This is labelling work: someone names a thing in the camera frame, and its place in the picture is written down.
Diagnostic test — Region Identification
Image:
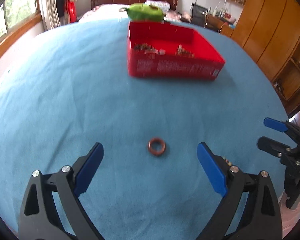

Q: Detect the wooden wardrobe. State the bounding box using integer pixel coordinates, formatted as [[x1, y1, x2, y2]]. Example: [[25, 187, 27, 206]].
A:
[[231, 0, 300, 114]]

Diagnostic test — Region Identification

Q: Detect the wooden desk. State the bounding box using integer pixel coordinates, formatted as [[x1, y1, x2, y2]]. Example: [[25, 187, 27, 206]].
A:
[[205, 14, 234, 37]]

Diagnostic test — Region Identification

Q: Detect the blue blanket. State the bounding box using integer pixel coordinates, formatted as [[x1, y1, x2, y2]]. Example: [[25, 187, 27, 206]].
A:
[[0, 19, 293, 239]]

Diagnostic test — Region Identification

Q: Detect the black office chair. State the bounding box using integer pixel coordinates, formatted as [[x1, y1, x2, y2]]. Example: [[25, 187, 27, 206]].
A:
[[190, 3, 208, 28]]

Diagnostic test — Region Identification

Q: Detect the red tin box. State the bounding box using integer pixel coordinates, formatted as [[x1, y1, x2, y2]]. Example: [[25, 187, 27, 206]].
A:
[[127, 21, 225, 80]]

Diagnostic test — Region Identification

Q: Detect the folded striped blanket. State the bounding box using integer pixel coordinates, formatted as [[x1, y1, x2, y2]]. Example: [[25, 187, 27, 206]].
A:
[[145, 0, 171, 13]]

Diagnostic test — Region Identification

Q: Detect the green avocado plush toy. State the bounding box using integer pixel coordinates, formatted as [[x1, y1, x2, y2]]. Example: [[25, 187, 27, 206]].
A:
[[119, 3, 164, 22]]

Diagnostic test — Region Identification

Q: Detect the pink floral bedspread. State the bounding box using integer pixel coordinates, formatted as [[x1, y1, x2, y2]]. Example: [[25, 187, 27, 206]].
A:
[[78, 4, 191, 23]]

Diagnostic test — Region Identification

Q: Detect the wooden framed window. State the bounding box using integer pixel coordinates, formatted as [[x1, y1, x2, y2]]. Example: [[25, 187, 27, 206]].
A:
[[0, 0, 42, 58]]

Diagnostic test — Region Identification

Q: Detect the beige curtain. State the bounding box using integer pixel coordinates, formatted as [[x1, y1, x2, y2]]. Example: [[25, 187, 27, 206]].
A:
[[36, 0, 61, 31]]

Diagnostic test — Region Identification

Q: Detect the coat rack with clothes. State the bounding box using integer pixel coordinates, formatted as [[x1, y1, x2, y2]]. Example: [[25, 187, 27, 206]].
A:
[[54, 0, 84, 25]]

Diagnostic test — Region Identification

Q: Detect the black bead bracelet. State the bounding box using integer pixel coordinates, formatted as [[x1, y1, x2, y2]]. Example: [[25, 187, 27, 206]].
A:
[[133, 43, 152, 52]]

